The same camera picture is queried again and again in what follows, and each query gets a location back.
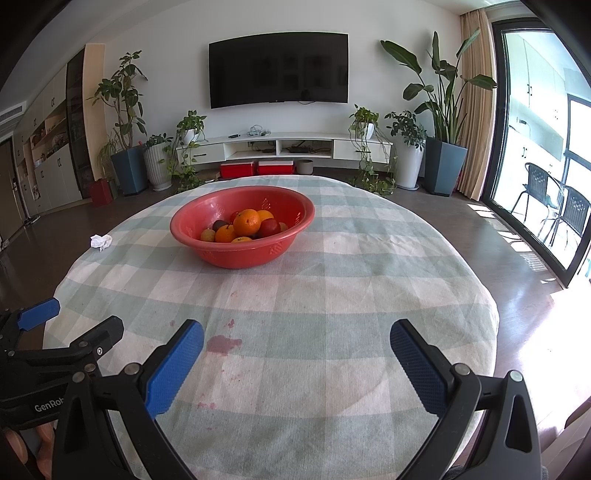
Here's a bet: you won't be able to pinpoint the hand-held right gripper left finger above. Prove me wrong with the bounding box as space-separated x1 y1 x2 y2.
51 318 205 480

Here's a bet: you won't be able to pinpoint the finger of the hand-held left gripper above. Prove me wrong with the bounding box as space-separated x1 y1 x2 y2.
0 298 62 344
68 316 124 365

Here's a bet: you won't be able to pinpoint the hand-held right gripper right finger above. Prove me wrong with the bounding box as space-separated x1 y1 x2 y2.
390 318 542 480

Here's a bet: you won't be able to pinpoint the red plastic colander bowl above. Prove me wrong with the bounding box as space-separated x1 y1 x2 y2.
169 185 316 270

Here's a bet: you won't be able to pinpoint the large orange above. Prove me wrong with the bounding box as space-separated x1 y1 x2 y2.
232 209 262 238

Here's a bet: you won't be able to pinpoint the person's left hand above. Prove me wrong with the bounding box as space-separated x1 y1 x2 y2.
0 422 56 480

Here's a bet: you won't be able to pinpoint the checked green white tablecloth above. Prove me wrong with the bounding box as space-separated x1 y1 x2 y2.
42 174 500 480

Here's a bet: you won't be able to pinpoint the red bin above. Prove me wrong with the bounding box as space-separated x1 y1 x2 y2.
89 179 114 207

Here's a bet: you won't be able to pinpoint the tall plant in blue pot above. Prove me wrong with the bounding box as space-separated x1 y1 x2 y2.
88 51 149 195

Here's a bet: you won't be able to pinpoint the plant in white ribbed pot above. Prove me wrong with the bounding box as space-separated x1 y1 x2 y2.
142 134 174 191

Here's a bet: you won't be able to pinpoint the large-leaf plant in dark pot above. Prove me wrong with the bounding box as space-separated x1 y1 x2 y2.
381 30 498 197

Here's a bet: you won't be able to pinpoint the plant in tall white pot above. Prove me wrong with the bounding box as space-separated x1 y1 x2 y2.
384 110 428 190

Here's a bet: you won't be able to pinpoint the red storage box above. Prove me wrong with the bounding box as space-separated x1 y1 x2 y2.
219 160 257 180
257 159 295 176

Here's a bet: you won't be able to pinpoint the black outdoor chair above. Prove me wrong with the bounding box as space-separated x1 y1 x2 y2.
540 185 591 252
510 162 564 222

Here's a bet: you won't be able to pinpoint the trailing pothos in white pot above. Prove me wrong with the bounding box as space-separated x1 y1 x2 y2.
164 110 208 192
348 104 398 195

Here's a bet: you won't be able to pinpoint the white television cabinet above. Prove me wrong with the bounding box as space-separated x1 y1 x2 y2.
191 131 394 169

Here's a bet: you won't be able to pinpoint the beige curtain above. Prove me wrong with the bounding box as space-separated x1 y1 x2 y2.
457 9 495 200

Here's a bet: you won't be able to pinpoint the black framed glass door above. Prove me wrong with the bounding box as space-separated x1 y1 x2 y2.
480 18 591 289

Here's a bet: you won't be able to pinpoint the white wall cabinets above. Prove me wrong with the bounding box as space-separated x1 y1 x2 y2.
11 69 88 215

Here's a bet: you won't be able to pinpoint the black wall television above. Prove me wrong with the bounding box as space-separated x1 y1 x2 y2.
209 33 349 110

